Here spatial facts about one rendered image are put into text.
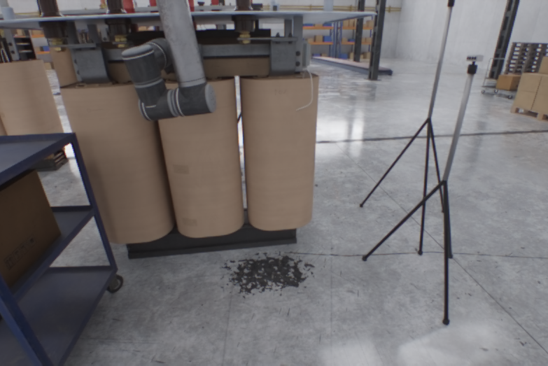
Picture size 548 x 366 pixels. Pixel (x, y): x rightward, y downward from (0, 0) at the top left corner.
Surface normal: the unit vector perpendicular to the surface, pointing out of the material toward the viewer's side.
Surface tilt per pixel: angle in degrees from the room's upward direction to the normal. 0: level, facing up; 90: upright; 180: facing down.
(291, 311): 0
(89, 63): 90
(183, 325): 0
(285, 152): 90
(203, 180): 90
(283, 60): 90
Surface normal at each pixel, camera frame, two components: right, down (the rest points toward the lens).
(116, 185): 0.14, 0.43
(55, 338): -0.01, -0.90
